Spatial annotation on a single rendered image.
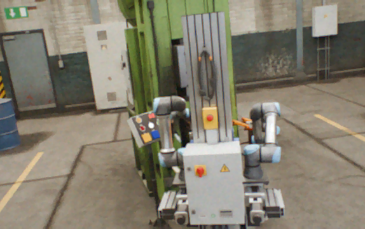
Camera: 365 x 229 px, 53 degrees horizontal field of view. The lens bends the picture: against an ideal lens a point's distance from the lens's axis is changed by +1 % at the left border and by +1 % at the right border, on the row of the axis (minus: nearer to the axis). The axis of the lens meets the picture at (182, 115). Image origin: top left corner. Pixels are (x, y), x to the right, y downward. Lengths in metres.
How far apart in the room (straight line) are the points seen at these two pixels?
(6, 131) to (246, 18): 6.25
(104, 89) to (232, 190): 7.04
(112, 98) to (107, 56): 1.00
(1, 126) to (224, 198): 5.77
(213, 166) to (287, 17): 8.33
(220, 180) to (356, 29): 9.27
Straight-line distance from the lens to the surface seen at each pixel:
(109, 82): 8.96
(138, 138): 3.31
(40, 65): 9.85
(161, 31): 3.62
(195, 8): 3.74
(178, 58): 3.53
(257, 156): 2.72
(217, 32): 2.21
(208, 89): 2.27
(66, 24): 9.63
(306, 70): 10.58
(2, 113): 7.46
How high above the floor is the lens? 2.01
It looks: 15 degrees down
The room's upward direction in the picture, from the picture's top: 6 degrees counter-clockwise
